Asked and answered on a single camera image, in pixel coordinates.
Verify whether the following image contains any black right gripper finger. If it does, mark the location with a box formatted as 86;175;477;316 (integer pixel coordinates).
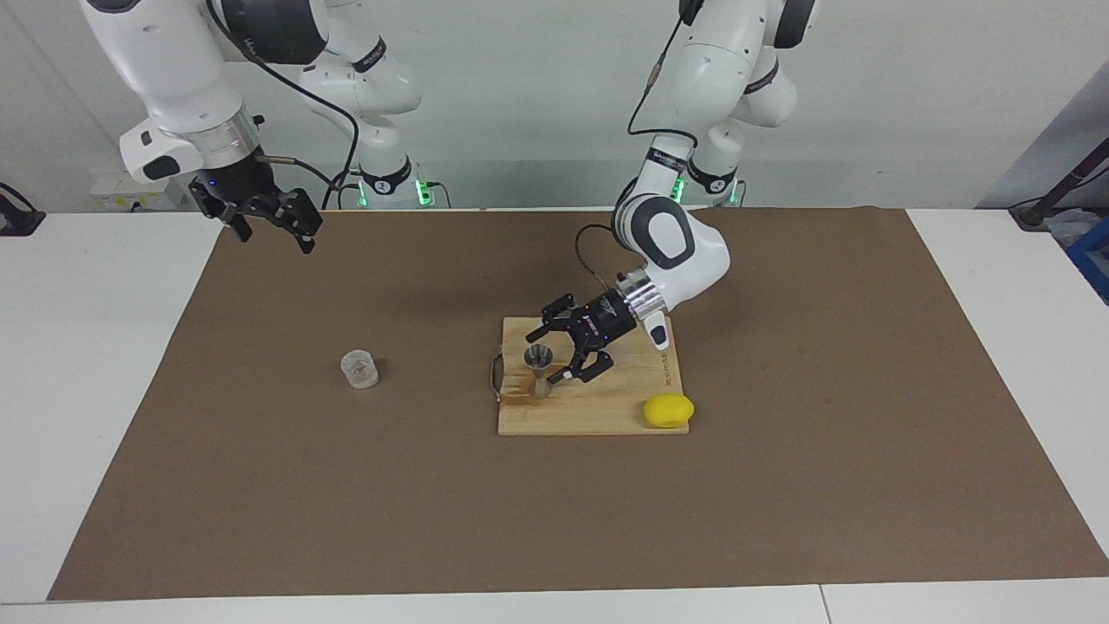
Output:
277;186;324;255
189;178;254;244

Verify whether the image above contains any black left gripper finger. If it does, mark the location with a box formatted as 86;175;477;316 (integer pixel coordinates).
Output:
525;293;580;344
546;345;617;386

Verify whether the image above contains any steel double jigger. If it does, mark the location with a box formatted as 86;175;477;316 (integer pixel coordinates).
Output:
524;343;555;400

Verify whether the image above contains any small clear glass cup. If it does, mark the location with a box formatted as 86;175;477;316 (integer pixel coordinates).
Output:
340;349;379;391

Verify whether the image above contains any bamboo cutting board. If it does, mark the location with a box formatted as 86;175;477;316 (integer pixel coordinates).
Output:
490;316;691;437

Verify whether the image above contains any yellow lemon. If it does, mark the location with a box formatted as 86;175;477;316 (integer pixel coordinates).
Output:
643;393;696;430

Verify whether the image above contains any white power strip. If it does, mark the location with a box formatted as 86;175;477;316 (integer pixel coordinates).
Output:
89;171;200;211

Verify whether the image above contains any brown table mat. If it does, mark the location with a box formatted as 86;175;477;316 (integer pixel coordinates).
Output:
48;208;1109;601

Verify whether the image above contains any black tripod stand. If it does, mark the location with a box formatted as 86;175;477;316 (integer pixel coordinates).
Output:
1009;139;1109;231

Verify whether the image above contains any clear plastic bag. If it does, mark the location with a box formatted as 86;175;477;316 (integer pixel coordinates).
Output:
1044;208;1094;248

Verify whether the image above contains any blue crate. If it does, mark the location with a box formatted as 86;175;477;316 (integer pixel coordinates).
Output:
1067;217;1109;304

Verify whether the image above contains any black base cable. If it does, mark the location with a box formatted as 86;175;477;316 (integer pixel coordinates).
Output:
322;169;363;211

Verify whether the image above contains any black left arm gripper cable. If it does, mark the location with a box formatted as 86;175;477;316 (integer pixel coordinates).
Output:
574;0;699;291

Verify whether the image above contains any black arm gripper cable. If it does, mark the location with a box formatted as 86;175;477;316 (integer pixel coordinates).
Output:
206;0;360;211
574;0;699;291

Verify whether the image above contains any black right arm gripper cable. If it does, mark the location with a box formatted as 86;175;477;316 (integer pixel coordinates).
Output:
206;0;360;211

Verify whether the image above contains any black clamp mount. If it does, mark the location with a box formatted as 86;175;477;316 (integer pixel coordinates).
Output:
0;182;46;237

